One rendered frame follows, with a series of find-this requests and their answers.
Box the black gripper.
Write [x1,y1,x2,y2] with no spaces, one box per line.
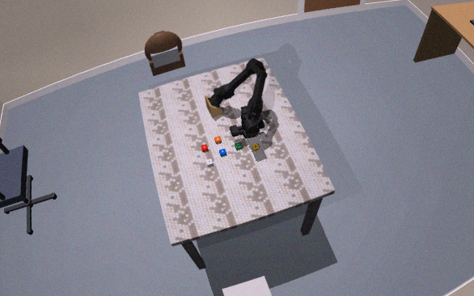
[230,118,265,137]

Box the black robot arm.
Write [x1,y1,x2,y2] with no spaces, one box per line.
[208,58,267,138]

